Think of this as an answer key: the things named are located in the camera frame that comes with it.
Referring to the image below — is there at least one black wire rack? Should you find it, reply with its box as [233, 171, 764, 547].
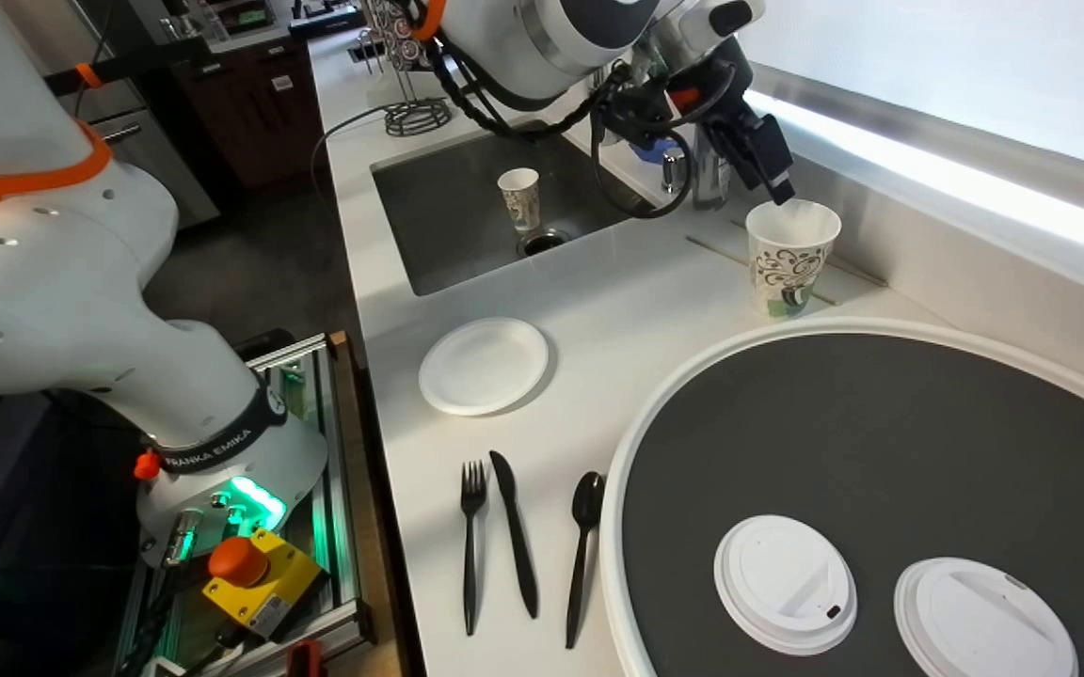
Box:
[367, 0, 461, 140]

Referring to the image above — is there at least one round black tray white rim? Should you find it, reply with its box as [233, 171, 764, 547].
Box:
[600, 318, 1084, 677]

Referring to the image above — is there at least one yellow emergency stop box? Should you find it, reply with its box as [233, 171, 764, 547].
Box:
[200, 530, 325, 641]

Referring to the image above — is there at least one white cup lid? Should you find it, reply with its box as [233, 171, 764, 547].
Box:
[890, 553, 1084, 677]

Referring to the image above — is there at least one white round plate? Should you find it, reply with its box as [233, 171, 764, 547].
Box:
[414, 312, 559, 421]

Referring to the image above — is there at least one metal robot stand frame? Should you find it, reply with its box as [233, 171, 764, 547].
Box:
[112, 328, 384, 677]

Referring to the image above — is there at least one white printed paper cup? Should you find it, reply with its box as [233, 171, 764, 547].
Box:
[492, 162, 546, 243]
[742, 197, 849, 318]

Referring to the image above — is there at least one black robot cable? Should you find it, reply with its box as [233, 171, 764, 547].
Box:
[414, 32, 703, 223]

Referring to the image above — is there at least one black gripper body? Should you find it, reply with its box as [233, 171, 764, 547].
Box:
[688, 37, 800, 186]

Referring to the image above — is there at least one black plastic fork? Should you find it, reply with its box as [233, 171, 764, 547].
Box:
[456, 456, 492, 641]

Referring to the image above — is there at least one white cup lid sip hole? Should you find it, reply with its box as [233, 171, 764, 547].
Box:
[709, 512, 861, 661]

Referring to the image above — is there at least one stainless steel appliance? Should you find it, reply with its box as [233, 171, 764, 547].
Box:
[48, 72, 226, 243]

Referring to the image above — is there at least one black sink drain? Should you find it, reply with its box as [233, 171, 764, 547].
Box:
[519, 231, 567, 259]

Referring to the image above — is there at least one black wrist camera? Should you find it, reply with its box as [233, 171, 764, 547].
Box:
[590, 72, 687, 147]

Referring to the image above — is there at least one stainless steel sink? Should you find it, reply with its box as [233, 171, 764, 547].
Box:
[369, 116, 668, 303]

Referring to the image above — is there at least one black plastic spoon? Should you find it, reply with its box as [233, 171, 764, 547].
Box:
[562, 468, 609, 653]

